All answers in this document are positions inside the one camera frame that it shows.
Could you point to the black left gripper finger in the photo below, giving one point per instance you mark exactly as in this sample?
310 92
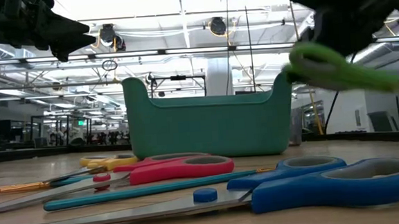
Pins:
74 45
62 26

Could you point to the teal plastic bin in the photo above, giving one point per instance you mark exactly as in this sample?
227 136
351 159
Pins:
207 129

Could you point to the green exit sign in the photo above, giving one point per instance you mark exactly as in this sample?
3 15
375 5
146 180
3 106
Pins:
81 122

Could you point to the gray chair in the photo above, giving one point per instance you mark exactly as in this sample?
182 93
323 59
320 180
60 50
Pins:
382 121

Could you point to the black gantry frame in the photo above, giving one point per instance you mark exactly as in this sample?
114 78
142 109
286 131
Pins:
178 78

